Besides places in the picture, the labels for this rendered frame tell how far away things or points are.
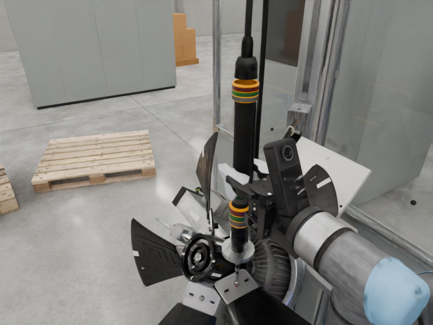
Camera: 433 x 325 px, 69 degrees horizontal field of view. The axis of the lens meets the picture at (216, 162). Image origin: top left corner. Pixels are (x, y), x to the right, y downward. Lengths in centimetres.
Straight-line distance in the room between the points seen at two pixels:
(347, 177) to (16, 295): 225
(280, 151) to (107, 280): 211
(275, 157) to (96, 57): 567
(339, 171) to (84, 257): 213
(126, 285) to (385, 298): 211
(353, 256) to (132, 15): 591
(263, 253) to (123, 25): 552
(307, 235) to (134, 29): 586
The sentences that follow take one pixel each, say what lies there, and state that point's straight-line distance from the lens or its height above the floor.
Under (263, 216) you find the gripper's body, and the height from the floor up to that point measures 148.
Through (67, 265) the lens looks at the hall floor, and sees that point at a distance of 267.
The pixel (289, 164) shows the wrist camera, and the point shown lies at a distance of 47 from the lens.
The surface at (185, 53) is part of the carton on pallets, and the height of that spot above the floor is 27.
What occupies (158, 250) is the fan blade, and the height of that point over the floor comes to 112.
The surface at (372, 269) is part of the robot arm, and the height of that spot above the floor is 151.
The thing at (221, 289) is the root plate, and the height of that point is 119.
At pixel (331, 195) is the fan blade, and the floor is 143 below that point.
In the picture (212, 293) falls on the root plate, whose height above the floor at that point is 112.
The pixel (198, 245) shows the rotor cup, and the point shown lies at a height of 124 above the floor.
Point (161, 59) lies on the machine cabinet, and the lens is 639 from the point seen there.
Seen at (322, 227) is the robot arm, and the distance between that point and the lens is 44.
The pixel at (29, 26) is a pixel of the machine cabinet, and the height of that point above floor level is 128.
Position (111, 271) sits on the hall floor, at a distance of 251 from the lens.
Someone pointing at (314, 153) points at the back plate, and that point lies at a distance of 102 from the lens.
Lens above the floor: 179
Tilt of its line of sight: 29 degrees down
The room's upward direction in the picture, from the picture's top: straight up
